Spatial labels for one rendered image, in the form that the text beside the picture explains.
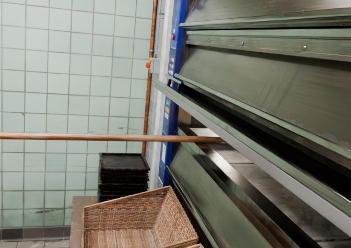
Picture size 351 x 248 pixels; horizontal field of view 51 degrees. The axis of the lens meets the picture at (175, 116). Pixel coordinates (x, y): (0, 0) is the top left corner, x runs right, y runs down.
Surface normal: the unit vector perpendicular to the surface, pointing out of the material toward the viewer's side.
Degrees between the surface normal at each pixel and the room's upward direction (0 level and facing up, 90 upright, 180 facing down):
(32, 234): 90
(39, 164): 90
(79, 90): 90
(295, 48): 90
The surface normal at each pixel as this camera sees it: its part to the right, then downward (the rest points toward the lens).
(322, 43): -0.97, -0.04
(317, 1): -0.87, -0.38
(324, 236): 0.10, -0.97
